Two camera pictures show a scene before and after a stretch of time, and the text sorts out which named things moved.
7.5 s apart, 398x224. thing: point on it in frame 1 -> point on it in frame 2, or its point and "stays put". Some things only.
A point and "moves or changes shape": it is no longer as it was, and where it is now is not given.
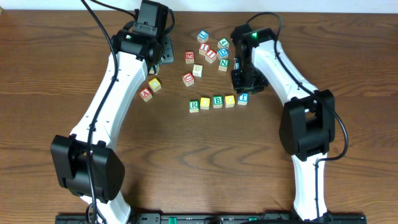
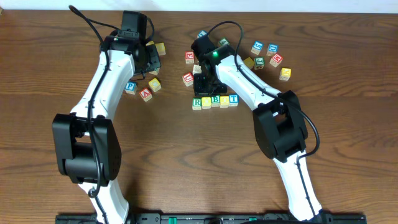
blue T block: x=243 y=99 moves or changes shape
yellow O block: x=204 y=103 stays put
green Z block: x=152 y=70 stays put
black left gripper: x=168 y=50 -> x=152 y=58
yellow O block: x=229 y=101 moves or changes shape
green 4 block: x=223 y=43 stays put
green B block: x=217 y=101 stays put
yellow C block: x=155 y=84 stays put
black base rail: x=216 y=218 stays put
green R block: x=194 y=106 moves or changes shape
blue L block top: x=203 y=36 stays put
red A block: x=146 y=94 stays put
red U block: x=188 y=79 stays put
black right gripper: x=239 y=86 -> x=199 y=90
